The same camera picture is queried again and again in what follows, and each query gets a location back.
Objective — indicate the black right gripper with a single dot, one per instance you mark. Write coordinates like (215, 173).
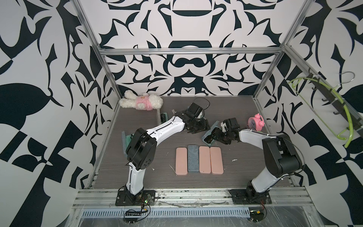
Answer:
(217, 136)

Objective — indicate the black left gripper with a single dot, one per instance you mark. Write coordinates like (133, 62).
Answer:
(203, 126)

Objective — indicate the mint case with white sunglasses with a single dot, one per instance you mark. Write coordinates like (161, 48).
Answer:
(193, 158)

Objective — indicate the pink case with red glasses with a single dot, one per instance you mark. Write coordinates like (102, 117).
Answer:
(181, 164)

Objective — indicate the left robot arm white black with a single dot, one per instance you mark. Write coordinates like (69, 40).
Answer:
(142, 148)

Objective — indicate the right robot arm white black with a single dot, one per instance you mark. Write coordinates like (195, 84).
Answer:
(280, 155)

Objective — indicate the grey case with black sunglasses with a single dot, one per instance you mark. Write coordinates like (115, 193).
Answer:
(162, 117)

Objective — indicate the grey-green case far left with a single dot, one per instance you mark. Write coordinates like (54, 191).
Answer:
(126, 141)

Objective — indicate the pink alarm clock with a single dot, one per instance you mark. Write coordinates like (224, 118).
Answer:
(256, 122)

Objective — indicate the white plush toy pink outfit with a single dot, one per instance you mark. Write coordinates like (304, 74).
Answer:
(144, 102)

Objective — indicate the green clothes hanger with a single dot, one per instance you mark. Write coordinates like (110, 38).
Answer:
(346, 134)

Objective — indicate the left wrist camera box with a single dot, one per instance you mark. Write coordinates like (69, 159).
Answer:
(194, 111)

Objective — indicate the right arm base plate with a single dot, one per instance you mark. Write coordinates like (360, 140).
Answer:
(249, 196)

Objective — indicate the white slotted cable duct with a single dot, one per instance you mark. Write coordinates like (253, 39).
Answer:
(240, 212)

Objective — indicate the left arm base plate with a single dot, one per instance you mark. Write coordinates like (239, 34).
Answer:
(126, 198)

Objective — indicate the black wall hook rail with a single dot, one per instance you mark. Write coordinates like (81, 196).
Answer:
(330, 98)

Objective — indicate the aluminium front rail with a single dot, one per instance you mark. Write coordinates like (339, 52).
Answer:
(194, 197)

